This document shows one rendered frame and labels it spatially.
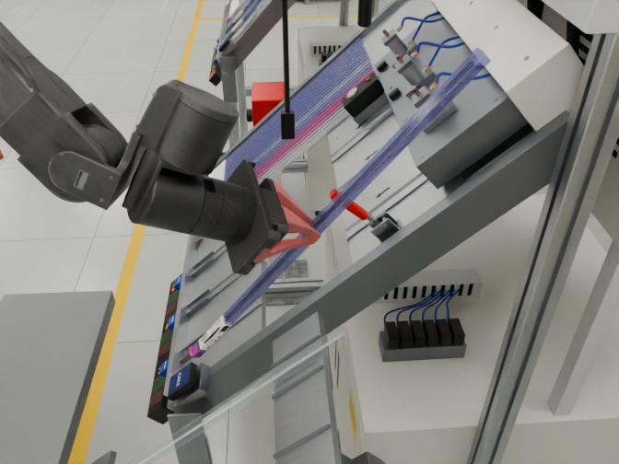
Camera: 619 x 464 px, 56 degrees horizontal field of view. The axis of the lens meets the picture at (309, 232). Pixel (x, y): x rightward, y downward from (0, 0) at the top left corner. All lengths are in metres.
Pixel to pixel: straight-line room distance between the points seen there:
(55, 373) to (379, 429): 0.63
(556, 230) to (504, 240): 0.74
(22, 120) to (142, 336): 1.64
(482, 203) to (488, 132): 0.09
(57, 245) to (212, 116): 2.16
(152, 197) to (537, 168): 0.45
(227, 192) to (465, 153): 0.33
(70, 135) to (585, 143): 0.52
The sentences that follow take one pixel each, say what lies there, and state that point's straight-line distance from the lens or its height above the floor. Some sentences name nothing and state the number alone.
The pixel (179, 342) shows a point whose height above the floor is 0.73.
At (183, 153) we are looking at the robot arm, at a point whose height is 1.26.
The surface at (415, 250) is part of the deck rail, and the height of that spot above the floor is 1.02.
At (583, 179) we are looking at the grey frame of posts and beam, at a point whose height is 1.14.
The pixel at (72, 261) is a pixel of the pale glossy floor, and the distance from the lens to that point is 2.50.
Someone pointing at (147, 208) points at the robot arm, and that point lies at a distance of 0.51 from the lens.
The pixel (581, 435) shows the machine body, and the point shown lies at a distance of 1.21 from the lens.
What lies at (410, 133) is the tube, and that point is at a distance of 0.56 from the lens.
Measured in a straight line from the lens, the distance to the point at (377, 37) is 1.29.
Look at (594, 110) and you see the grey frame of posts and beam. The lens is 0.68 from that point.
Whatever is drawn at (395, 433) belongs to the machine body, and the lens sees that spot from 1.07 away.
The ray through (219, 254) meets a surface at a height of 0.77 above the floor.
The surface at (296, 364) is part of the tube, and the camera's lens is 0.62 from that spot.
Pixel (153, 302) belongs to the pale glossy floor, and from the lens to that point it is 2.22.
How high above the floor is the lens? 1.50
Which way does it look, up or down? 37 degrees down
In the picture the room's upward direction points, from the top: straight up
